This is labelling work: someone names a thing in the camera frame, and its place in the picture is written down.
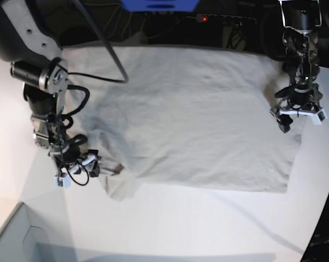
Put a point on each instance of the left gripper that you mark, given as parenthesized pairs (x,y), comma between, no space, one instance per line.
(295,101)

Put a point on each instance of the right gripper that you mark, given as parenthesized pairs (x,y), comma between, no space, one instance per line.
(67,157)

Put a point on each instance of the grey t-shirt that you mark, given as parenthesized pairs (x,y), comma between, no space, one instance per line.
(192,117)

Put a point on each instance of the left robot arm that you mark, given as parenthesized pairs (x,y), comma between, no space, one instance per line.
(289,34)

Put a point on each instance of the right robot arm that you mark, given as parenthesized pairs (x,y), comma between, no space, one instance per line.
(36,59)

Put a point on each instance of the white bin at corner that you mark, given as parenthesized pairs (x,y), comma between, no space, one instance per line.
(36,235)

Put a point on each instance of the black power strip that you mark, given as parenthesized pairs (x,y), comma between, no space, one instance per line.
(226,19)

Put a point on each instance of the blue box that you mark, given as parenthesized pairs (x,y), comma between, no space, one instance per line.
(159,5)

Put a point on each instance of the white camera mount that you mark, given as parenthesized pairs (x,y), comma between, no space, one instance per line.
(317,119)
(64,179)

